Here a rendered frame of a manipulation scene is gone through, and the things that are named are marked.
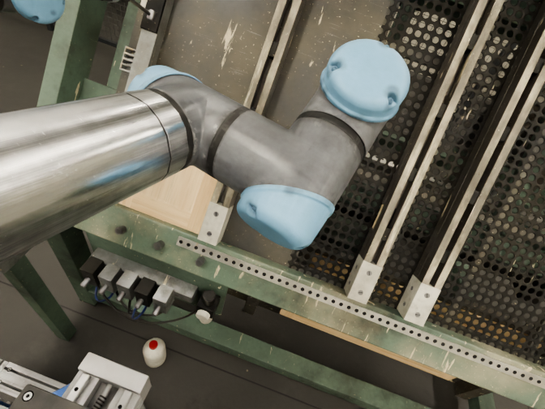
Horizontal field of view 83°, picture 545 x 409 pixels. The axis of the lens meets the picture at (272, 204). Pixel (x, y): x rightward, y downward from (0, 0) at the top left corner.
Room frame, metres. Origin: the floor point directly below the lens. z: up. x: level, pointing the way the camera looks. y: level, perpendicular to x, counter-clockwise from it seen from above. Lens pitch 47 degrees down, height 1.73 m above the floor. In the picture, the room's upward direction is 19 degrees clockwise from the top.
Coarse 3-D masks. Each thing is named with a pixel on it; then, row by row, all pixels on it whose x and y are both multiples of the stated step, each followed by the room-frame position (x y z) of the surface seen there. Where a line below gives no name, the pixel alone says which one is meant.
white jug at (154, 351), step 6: (150, 342) 0.39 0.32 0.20; (156, 342) 0.40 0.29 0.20; (162, 342) 0.42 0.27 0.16; (144, 348) 0.37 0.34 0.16; (150, 348) 0.37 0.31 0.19; (156, 348) 0.38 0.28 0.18; (162, 348) 0.39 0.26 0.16; (144, 354) 0.35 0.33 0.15; (150, 354) 0.35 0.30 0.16; (156, 354) 0.36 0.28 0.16; (162, 354) 0.38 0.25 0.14; (150, 360) 0.34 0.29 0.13; (156, 360) 0.35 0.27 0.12; (162, 360) 0.37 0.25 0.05; (150, 366) 0.34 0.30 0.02; (156, 366) 0.34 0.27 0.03
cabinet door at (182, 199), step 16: (176, 176) 0.66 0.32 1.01; (192, 176) 0.67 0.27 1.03; (208, 176) 0.67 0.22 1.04; (144, 192) 0.61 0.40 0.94; (160, 192) 0.62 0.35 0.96; (176, 192) 0.63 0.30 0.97; (192, 192) 0.64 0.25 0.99; (208, 192) 0.64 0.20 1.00; (144, 208) 0.58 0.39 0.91; (160, 208) 0.59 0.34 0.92; (176, 208) 0.60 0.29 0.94; (192, 208) 0.61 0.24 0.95; (176, 224) 0.56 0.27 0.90; (192, 224) 0.57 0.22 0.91
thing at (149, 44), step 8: (168, 0) 0.94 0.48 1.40; (168, 8) 0.94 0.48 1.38; (168, 16) 0.94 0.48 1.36; (160, 24) 0.89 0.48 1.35; (144, 32) 0.87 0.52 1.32; (152, 32) 0.88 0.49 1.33; (160, 32) 0.89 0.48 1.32; (144, 40) 0.86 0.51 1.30; (152, 40) 0.86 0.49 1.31; (160, 40) 0.89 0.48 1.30; (136, 48) 0.84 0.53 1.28; (144, 48) 0.85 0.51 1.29; (152, 48) 0.85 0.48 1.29; (160, 48) 0.89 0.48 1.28; (136, 56) 0.83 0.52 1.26; (144, 56) 0.83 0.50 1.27; (152, 56) 0.85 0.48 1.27; (136, 64) 0.82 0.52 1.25; (144, 64) 0.82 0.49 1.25; (152, 64) 0.84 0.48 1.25; (136, 72) 0.80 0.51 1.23; (128, 80) 0.78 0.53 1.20
